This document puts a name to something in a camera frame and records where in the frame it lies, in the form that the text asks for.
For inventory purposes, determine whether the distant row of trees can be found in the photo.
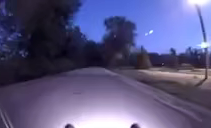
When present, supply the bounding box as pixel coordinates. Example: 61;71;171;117
147;46;211;70

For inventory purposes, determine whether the tall street lamp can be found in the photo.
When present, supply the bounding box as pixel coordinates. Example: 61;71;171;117
187;0;211;81

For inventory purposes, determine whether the tall dark tree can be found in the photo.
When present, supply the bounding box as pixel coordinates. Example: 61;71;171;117
102;15;138;68

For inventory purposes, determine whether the dry grass strip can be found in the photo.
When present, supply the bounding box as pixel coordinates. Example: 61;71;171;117
107;66;211;113

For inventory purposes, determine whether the robot's own part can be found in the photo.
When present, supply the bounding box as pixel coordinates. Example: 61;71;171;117
130;123;141;128
64;123;76;128

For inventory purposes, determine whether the grey paved path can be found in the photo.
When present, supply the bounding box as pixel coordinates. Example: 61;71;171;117
0;66;211;128

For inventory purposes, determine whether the row of dark trees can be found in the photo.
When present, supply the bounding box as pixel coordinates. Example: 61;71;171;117
0;0;106;87

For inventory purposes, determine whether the bush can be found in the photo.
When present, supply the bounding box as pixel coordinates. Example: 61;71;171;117
135;46;153;70

